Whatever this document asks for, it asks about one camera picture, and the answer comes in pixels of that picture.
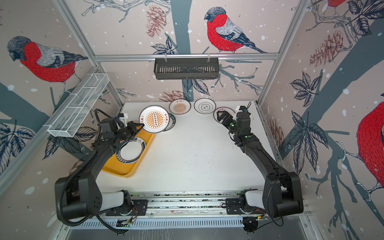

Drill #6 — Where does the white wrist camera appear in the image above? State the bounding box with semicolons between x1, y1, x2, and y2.
236;106;248;114
117;113;128;124

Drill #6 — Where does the red green rim plate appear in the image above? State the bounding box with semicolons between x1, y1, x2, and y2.
116;137;146;164

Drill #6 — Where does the white mesh wire shelf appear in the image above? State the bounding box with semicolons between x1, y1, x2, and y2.
48;73;110;138

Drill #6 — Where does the aluminium frame crossbar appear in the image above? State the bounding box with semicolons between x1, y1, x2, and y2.
94;53;280;63

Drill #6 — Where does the orange sunburst plate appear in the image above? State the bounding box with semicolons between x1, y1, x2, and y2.
213;107;235;123
139;105;170;134
169;99;191;115

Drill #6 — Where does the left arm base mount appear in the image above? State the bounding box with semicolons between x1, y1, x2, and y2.
106;200;148;217

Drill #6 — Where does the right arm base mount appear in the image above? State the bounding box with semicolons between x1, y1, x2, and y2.
224;198;266;215

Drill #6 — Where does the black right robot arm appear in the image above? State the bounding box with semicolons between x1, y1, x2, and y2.
217;109;304;218

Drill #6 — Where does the yellow plastic bin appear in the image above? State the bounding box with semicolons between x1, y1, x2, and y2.
102;130;155;178

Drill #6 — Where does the aluminium rail bed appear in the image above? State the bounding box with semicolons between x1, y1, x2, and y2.
103;191;267;218

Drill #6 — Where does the black hanging wire basket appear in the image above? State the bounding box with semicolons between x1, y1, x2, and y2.
154;58;219;80

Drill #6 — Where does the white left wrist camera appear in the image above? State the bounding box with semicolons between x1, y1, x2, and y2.
117;113;128;124

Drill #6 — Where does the white black motif plate back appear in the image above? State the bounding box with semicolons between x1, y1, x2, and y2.
194;98;216;115

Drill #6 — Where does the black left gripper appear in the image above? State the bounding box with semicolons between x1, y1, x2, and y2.
114;121;144;142

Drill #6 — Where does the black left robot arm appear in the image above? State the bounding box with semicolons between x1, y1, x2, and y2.
55;117;144;227

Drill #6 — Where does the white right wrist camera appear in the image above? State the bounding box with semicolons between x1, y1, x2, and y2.
236;106;248;114

